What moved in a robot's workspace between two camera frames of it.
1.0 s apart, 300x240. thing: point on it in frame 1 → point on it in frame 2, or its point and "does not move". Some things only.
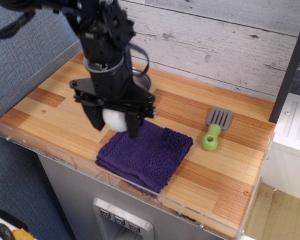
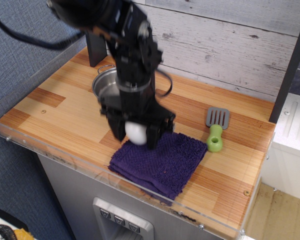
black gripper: (112, 86) → (138, 103)
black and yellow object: (18, 234) does not move
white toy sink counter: (286, 168) does not move
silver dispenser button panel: (114, 223) does not move
